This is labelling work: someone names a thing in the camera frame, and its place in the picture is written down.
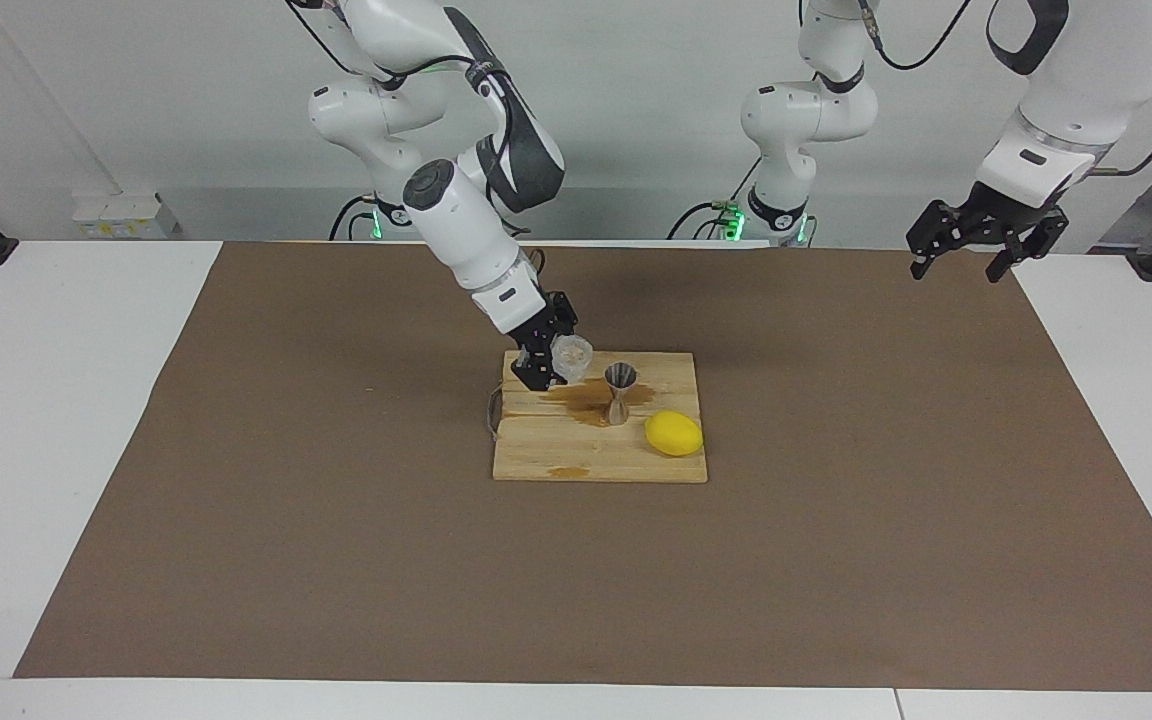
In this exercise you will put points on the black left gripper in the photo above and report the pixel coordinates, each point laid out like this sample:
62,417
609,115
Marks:
996,220

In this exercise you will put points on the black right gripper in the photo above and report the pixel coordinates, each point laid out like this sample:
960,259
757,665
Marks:
541,335

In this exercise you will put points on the clear glass cup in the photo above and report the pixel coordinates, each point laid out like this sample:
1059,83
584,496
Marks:
572,358

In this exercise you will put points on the steel double jigger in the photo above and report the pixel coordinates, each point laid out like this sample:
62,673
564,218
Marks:
620,385

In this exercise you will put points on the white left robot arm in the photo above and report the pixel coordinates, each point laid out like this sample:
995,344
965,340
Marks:
806,110

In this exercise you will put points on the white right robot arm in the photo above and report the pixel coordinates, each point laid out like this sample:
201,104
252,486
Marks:
456,220

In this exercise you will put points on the wooden cutting board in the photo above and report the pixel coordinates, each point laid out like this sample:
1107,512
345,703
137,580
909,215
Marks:
586,455

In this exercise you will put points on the yellow lemon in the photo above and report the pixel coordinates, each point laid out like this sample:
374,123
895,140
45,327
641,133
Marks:
674,433

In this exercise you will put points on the brown table mat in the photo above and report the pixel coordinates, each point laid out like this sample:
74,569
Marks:
336,560

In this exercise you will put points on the white wall outlet box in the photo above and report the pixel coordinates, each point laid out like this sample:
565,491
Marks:
121,215

